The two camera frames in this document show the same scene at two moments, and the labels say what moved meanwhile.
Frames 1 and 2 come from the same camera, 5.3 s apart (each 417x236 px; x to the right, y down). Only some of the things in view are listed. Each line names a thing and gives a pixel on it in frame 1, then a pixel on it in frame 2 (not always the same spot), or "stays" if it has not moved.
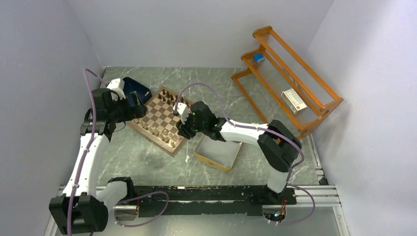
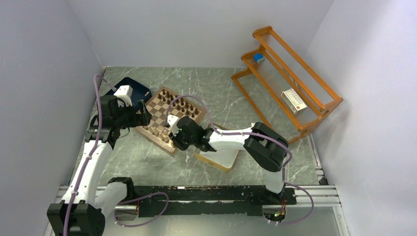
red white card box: (293, 100) stays
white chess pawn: (165, 139) stays
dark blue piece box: (143, 94) stays
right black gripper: (183, 130) to (176, 141)
